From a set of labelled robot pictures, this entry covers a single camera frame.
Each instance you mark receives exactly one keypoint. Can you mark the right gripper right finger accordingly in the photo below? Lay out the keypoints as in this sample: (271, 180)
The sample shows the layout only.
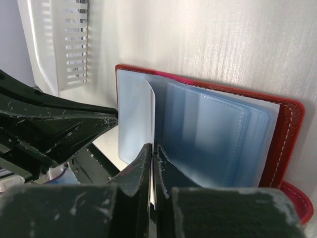
(187, 210)

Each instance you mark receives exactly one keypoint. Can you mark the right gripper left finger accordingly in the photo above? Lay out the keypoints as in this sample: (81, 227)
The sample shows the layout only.
(116, 209)

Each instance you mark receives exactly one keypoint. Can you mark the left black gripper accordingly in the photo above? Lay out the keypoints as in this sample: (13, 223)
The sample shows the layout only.
(39, 131)

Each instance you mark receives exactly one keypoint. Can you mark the red leather card holder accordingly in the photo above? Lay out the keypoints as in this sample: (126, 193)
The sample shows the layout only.
(219, 136)

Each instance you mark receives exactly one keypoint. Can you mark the white plastic basket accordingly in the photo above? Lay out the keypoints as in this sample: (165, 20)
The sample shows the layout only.
(56, 36)

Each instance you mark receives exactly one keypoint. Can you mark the card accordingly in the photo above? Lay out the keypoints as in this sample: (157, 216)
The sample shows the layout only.
(152, 127)

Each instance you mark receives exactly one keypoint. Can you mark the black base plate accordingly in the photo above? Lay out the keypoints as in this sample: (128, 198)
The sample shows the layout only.
(90, 165)

